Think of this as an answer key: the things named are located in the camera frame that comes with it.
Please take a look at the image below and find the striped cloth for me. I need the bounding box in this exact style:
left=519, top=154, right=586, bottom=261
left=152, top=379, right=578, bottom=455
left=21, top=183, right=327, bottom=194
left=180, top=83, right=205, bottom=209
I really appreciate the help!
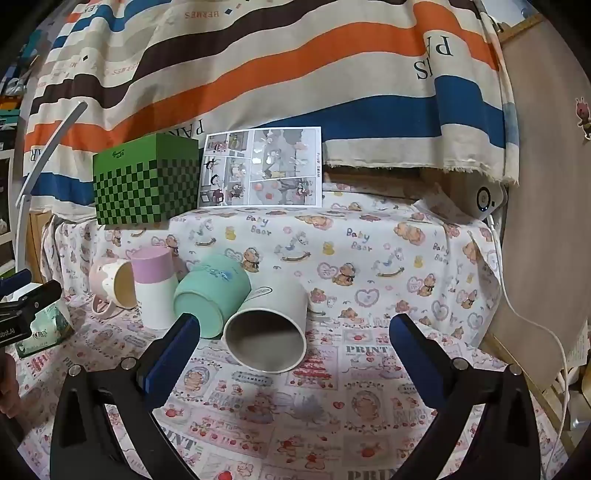
left=21, top=0, right=519, bottom=219

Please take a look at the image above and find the pink mug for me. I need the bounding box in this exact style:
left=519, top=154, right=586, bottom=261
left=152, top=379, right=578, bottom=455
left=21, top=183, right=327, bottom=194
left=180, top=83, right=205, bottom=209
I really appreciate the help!
left=89, top=258, right=139, bottom=320

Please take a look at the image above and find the person's left hand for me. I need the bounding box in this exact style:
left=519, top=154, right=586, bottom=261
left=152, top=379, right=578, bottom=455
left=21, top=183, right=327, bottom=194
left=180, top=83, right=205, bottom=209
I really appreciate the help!
left=0, top=354, right=20, bottom=418

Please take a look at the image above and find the green checkered box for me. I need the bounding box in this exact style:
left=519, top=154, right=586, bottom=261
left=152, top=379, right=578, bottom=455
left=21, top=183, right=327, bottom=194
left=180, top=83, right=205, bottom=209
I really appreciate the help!
left=92, top=133, right=203, bottom=227

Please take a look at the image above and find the white cable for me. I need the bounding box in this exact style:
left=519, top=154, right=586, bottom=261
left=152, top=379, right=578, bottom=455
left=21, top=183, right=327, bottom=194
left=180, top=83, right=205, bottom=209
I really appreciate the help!
left=488, top=216, right=575, bottom=464

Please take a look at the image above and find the green tissue pack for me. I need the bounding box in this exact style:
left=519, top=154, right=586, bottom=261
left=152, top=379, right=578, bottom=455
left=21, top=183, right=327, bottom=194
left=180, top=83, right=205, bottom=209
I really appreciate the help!
left=14, top=305, right=75, bottom=359

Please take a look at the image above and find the cartoon sticker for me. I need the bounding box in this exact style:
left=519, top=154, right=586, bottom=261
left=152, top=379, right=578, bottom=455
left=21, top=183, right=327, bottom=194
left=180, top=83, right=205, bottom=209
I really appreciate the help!
left=574, top=96, right=591, bottom=140

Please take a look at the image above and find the pink and white cup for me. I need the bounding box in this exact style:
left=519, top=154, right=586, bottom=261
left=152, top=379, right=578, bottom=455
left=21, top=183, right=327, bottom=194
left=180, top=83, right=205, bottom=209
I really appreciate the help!
left=130, top=246, right=178, bottom=330

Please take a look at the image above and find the teal cup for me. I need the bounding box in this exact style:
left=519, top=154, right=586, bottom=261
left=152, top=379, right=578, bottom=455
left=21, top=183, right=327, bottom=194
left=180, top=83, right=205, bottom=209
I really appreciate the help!
left=173, top=254, right=252, bottom=340

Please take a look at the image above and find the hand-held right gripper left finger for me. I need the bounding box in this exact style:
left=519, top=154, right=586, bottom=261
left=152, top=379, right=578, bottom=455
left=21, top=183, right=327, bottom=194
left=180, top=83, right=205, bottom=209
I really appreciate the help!
left=50, top=312, right=201, bottom=480

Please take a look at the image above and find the printed blanket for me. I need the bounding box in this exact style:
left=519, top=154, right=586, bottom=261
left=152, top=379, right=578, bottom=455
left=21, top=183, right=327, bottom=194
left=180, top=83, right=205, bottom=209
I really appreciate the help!
left=14, top=182, right=570, bottom=480

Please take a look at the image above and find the comic print card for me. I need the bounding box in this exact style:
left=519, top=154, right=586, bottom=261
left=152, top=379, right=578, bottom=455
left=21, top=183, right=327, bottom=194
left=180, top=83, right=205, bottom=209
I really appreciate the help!
left=198, top=126, right=323, bottom=209

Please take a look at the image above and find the grey beige cup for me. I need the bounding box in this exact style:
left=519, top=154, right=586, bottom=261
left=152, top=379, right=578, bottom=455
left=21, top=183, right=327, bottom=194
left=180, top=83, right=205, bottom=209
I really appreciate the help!
left=221, top=280, right=309, bottom=374

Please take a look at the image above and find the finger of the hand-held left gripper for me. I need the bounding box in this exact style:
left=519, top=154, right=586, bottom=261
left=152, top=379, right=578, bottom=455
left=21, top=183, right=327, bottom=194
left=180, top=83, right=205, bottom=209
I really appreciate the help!
left=0, top=270, right=33, bottom=298
left=0, top=279, right=63, bottom=324

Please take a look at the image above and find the wooden board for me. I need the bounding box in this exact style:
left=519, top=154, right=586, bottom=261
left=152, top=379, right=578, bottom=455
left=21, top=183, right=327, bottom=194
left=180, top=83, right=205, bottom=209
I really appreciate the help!
left=475, top=13, right=591, bottom=418

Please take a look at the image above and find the white device with round light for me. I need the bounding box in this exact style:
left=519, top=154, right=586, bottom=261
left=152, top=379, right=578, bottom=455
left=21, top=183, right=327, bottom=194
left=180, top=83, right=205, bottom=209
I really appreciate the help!
left=462, top=181, right=509, bottom=223

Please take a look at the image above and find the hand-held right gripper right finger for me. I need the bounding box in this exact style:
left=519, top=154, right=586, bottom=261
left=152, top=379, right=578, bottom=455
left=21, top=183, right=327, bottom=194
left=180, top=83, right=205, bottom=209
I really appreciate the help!
left=389, top=314, right=542, bottom=480

